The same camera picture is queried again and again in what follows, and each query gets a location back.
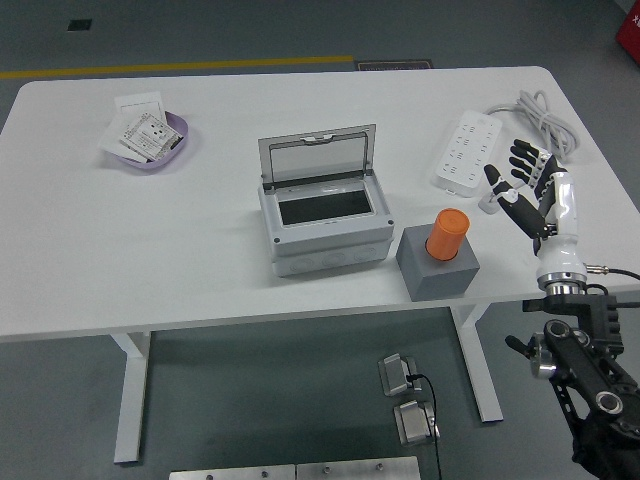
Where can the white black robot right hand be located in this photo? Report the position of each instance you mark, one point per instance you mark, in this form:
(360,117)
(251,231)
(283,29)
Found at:
(557,250)

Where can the orange cylinder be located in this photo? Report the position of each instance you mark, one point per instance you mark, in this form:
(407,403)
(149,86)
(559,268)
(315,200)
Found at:
(447,235)

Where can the grey box with clear lid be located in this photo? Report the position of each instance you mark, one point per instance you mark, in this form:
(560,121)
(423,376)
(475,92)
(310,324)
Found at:
(325,245)

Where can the grey cube with round hole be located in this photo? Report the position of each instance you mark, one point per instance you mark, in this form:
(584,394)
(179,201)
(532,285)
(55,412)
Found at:
(440,282)

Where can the white power strip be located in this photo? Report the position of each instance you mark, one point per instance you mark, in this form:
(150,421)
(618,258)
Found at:
(467,150)

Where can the white table leg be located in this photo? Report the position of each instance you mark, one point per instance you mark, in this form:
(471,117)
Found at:
(132,390)
(480,365)

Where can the metal floor pedal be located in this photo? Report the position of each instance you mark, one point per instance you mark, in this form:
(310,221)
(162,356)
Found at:
(395,375)
(415,425)

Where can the red object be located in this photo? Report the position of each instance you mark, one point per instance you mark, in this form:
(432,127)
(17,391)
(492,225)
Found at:
(630,22)

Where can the dark floor sign plate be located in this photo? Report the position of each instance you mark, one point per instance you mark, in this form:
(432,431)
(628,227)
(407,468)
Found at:
(395,65)

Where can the purple plastic tray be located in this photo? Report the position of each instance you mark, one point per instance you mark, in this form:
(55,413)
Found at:
(181,131)

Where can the white printed socket panel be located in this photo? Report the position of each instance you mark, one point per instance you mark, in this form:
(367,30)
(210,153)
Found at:
(150,135)

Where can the white paper leaflet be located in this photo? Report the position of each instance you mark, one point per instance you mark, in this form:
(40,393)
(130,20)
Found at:
(137,104)

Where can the plain white panel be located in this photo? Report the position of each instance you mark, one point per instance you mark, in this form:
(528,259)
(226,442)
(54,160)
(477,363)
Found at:
(110,140)

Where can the metal base plate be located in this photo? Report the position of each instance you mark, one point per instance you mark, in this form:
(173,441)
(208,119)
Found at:
(230,474)
(357,470)

